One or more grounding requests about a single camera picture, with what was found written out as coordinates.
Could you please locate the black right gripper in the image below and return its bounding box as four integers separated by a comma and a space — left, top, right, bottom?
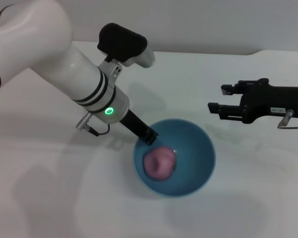
208, 78, 298, 124

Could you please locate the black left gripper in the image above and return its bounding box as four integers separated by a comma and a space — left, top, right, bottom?
120, 109, 159, 146

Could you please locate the pink peach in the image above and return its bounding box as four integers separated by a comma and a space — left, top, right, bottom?
143, 146, 177, 180

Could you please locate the blue ceramic bowl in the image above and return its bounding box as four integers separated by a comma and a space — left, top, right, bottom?
133, 118, 217, 198

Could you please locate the right gripper cable with plug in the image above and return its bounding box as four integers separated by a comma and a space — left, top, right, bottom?
277, 109, 298, 130

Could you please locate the gripper cable with plug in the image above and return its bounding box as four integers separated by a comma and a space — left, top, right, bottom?
277, 109, 298, 130
75, 113, 111, 137

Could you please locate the left gripper cable with plug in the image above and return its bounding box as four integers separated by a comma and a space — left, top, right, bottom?
75, 113, 111, 137

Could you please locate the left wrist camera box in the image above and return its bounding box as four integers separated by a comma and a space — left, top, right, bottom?
97, 22, 156, 69

